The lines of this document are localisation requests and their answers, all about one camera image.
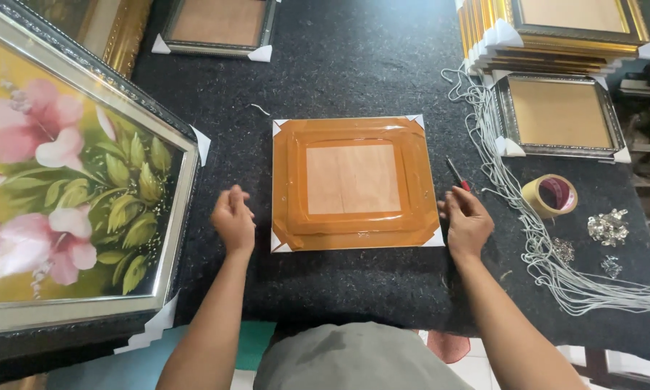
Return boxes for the person's left hand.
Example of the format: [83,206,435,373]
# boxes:
[210,184,257,255]

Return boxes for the person's right hand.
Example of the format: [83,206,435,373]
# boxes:
[438,186,495,260]

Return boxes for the large framed flower painting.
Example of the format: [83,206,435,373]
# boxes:
[0,0,213,374]

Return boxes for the black felt table cover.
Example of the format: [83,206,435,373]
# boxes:
[0,0,650,374]

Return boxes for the teal floor mat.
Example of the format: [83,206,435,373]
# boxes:
[46,321,277,390]

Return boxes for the person's grey clothing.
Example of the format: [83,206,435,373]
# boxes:
[253,322,475,390]

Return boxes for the red floor mat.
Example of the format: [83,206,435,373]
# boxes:
[425,330,472,365]

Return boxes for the brown packing tape roll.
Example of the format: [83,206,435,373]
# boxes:
[521,174,579,220]

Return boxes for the small pile of metal hangers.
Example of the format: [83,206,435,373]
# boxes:
[600,256,624,280]
[551,237,575,263]

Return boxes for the stack of gold picture frames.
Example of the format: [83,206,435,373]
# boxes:
[455,0,650,77]

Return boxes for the large pile of metal hangers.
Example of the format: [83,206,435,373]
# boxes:
[586,208,630,247]

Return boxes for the frames leaning under table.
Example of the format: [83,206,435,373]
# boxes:
[571,347,650,390]

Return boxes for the brown taped picture frame back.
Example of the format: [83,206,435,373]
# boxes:
[271,115,446,254]

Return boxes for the small silver frame, white corners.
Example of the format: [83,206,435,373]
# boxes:
[152,0,280,63]

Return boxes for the ornate gold picture frame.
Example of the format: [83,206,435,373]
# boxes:
[19,0,153,79]

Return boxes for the red-handled screwdriver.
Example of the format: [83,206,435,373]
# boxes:
[446,156,472,193]

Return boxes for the bundle of white cords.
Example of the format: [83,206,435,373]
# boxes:
[441,65,650,317]

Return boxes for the silver frame with brown backing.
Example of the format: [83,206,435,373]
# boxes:
[487,71,632,164]

